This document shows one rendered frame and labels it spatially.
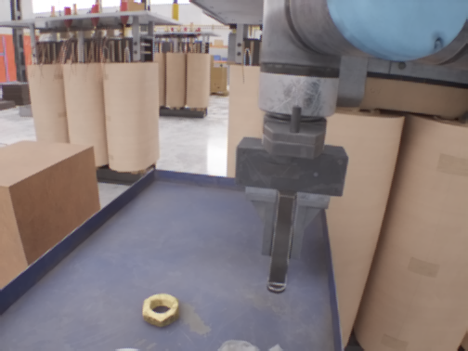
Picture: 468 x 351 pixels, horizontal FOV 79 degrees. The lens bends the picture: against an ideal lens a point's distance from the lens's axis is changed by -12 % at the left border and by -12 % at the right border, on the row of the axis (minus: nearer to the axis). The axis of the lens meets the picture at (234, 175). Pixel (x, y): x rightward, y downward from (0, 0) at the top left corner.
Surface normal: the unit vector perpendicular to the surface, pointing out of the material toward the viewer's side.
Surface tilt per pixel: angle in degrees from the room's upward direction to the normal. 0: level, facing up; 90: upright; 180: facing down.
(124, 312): 0
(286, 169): 90
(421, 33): 89
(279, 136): 90
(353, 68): 90
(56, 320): 0
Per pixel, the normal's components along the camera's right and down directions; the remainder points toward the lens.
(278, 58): -0.64, 0.25
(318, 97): 0.30, 0.33
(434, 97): -0.16, 0.33
